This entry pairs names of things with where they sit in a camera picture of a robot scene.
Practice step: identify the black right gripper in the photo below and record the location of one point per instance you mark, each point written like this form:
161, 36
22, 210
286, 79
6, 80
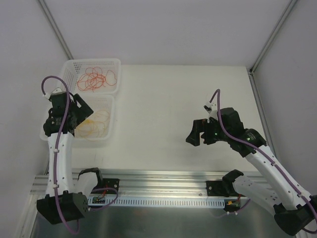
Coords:
204, 135

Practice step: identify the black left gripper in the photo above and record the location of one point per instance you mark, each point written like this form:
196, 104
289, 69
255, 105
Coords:
75, 114

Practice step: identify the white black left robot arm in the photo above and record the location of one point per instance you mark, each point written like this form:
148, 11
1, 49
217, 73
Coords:
66, 200

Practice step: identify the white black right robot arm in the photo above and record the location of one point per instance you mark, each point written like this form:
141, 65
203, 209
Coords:
292, 206

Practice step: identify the near white perforated basket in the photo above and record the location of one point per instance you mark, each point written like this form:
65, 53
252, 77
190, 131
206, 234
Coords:
92, 131

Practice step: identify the white perforated basket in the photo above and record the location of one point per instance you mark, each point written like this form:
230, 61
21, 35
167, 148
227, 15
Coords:
92, 76
92, 131

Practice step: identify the far white perforated basket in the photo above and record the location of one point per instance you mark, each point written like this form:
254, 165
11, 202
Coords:
92, 76

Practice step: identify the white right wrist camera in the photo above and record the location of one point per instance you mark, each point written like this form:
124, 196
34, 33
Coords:
211, 107

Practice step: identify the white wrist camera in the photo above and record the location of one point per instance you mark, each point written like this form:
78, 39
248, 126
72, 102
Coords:
211, 107
54, 92

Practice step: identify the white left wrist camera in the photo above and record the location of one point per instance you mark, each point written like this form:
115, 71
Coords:
54, 92

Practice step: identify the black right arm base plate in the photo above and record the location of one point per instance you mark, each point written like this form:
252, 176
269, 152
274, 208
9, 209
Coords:
220, 188

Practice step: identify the right side aluminium rail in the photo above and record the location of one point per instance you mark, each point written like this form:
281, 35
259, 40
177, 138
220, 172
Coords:
260, 109

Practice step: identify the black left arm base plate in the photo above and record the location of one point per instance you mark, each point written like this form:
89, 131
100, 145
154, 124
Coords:
108, 183

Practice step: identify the left aluminium frame post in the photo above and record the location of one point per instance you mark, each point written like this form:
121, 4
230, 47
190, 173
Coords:
57, 32

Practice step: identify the aluminium frame post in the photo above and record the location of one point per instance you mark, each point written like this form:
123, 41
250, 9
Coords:
57, 32
275, 31

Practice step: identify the right aluminium frame post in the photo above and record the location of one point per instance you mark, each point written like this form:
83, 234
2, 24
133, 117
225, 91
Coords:
275, 31

